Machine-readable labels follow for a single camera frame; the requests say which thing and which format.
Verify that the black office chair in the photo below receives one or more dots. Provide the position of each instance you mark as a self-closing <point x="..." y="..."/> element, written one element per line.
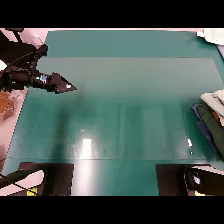
<point x="13" y="50"/>

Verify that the white T-shirt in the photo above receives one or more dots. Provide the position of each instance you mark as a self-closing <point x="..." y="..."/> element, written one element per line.
<point x="211" y="105"/>

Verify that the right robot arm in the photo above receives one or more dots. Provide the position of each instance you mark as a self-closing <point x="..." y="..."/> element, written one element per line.
<point x="206" y="180"/>

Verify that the blue garment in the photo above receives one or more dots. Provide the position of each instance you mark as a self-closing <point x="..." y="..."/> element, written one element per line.
<point x="200" y="125"/>

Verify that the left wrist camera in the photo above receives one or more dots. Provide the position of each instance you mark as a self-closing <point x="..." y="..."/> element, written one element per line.
<point x="41" y="50"/>

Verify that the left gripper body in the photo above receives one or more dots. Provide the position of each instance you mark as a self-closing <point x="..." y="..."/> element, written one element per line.
<point x="61" y="85"/>

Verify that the white garment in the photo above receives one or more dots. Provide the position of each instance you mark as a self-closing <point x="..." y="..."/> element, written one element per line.
<point x="213" y="35"/>
<point x="220" y="95"/>

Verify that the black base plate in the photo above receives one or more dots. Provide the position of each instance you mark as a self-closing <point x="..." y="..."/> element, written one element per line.
<point x="170" y="180"/>
<point x="60" y="180"/>

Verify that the orange garment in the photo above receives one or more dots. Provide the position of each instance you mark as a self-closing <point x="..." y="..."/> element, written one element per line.
<point x="216" y="116"/>

